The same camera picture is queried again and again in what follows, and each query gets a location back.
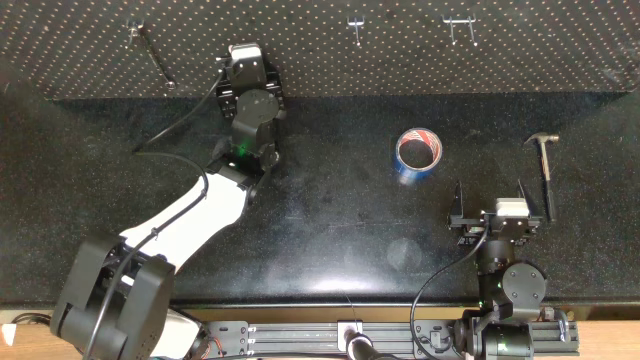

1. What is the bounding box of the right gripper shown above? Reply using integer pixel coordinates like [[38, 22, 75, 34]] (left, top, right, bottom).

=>
[[448, 178, 544, 246]]

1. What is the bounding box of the wrench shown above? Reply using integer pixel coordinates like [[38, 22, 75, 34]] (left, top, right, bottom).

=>
[[134, 24, 179, 92]]

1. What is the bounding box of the black pegboard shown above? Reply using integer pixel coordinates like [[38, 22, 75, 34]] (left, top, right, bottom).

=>
[[0, 0, 640, 100]]

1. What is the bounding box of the hammer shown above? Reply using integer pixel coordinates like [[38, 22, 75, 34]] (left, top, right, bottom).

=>
[[523, 131, 560, 224]]

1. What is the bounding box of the roll of blue tape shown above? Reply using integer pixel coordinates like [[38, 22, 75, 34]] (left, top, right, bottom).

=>
[[393, 127, 444, 185]]

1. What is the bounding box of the metal hook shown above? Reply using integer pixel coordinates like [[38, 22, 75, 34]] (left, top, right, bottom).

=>
[[441, 14, 479, 48], [346, 16, 366, 49], [125, 18, 145, 47]]

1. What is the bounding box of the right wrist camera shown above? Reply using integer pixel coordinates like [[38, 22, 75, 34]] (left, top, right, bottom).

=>
[[494, 197, 530, 220]]

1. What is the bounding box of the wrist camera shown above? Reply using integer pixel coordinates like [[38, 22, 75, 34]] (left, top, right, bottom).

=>
[[494, 197, 530, 220], [228, 43, 267, 90]]

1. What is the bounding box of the black cable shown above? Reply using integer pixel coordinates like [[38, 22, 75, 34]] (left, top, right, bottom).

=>
[[409, 223, 491, 360], [82, 69, 226, 360]]

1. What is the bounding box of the mounting rail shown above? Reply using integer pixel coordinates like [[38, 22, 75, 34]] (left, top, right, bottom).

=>
[[199, 305, 581, 360]]

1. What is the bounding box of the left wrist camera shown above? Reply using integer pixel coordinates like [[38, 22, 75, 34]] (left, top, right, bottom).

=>
[[228, 43, 267, 90]]

